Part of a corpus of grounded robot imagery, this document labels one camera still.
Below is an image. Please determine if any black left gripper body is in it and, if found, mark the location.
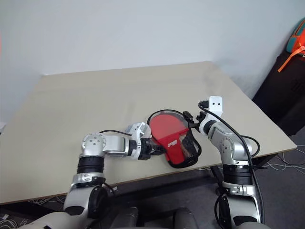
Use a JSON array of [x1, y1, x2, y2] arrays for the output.
[[138, 137, 157, 161]]

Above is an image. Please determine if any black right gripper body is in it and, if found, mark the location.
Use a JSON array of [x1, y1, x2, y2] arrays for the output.
[[192, 111, 208, 131]]

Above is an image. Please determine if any red black mesh paddle case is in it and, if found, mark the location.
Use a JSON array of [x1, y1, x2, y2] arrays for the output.
[[145, 109, 203, 169]]

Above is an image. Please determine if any red table tennis paddle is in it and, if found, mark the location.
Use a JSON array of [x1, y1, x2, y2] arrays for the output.
[[149, 113, 189, 142]]

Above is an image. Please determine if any dark grey rounded shape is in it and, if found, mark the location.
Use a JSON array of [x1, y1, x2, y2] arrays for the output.
[[171, 207, 199, 229], [111, 206, 140, 229]]

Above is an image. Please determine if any black cabinet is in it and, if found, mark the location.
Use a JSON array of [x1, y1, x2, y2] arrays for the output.
[[252, 49, 305, 137]]

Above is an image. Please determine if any teal orange backpack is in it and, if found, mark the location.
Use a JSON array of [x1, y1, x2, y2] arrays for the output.
[[277, 18, 305, 73]]

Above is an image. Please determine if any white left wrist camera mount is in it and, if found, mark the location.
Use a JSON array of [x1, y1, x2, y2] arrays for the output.
[[124, 122, 152, 144]]

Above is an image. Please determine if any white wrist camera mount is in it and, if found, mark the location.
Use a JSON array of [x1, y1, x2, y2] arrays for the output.
[[124, 122, 152, 144], [204, 95, 225, 120]]

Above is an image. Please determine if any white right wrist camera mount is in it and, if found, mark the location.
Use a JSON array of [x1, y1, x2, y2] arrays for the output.
[[204, 95, 225, 120]]

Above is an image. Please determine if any black table frame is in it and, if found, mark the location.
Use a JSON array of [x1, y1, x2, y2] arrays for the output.
[[108, 152, 285, 199]]

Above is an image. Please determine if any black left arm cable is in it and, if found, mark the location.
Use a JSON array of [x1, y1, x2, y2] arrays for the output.
[[99, 129, 133, 137]]

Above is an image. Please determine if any white floor cable bundle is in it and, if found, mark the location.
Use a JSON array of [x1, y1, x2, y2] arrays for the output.
[[261, 149, 305, 173], [0, 194, 68, 229]]

